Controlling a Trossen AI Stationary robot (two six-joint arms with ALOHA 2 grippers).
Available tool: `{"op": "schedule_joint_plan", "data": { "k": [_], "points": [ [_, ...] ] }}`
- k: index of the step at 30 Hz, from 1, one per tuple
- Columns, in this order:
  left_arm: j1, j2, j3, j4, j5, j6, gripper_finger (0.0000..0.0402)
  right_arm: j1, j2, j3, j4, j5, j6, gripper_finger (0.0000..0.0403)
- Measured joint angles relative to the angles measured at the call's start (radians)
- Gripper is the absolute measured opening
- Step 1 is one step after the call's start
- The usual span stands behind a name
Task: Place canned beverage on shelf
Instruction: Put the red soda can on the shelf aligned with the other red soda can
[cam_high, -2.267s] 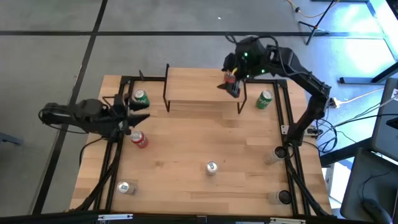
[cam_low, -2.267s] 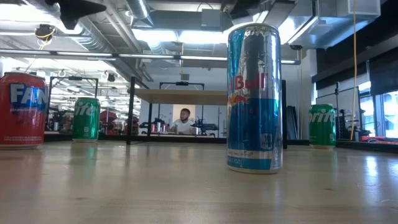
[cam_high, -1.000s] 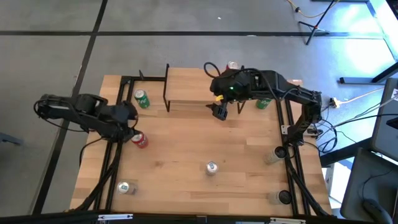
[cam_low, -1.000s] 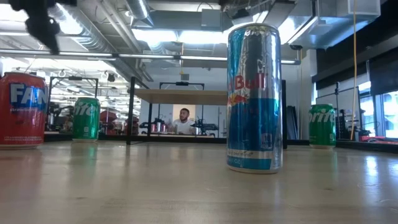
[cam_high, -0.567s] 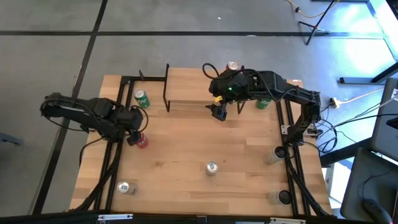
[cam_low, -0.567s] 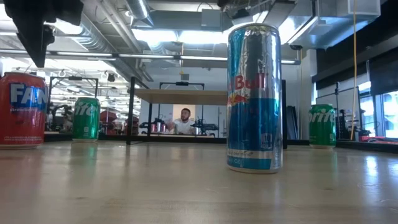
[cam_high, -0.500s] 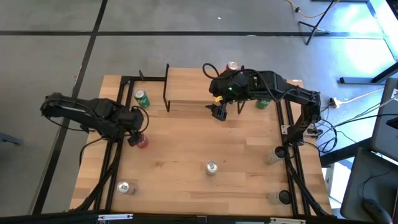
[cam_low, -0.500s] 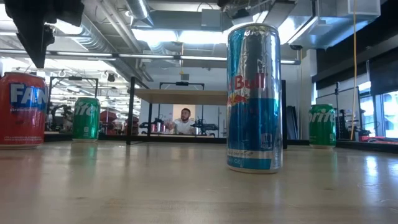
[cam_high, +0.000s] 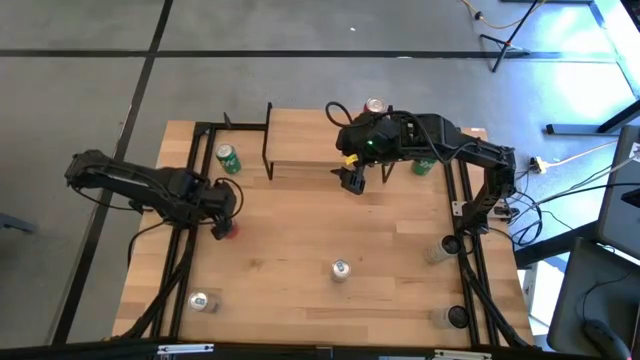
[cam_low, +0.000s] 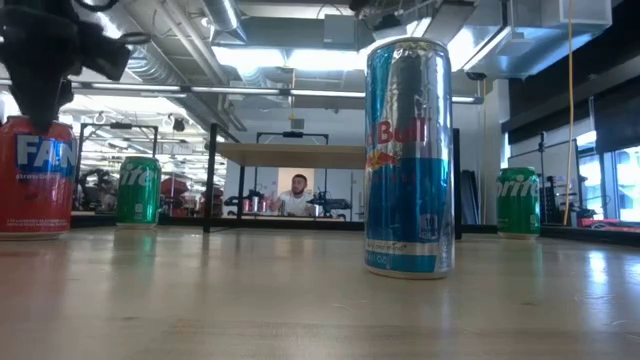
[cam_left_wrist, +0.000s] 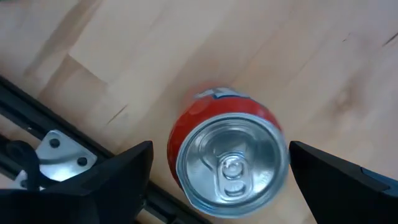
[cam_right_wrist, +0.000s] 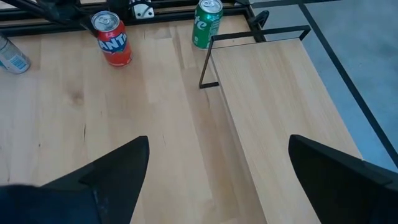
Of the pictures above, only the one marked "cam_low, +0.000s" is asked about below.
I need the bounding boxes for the wooden shelf with black legs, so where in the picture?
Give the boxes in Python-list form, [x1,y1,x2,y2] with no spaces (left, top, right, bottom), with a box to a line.
[202,122,464,241]

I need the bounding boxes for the silver blue Red Bull can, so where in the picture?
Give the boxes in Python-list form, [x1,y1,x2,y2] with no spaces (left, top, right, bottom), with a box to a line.
[363,37,456,280]

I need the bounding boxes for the long ceiling light bar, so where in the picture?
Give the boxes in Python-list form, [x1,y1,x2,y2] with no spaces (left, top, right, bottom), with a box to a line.
[0,79,484,105]

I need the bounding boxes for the black tripod stand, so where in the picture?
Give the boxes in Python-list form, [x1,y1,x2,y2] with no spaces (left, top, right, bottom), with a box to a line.
[535,131,576,226]

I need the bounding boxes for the red Fanta can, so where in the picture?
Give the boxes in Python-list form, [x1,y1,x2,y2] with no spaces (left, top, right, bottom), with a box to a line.
[0,115,79,242]

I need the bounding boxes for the yellow cable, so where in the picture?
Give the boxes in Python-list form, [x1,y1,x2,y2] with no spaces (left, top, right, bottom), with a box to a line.
[562,0,576,227]

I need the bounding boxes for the person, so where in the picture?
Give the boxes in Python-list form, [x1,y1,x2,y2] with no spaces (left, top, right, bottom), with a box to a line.
[268,173,321,218]

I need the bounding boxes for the green Sprite can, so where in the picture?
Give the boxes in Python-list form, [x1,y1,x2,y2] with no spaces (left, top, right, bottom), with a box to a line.
[496,166,542,240]
[115,155,163,230]

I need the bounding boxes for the black aluminium mounting frame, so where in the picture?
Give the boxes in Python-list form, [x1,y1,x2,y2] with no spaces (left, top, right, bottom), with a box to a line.
[69,212,206,232]
[539,223,640,249]

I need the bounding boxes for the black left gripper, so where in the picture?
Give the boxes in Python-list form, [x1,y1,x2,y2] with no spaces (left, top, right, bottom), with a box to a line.
[0,0,132,132]

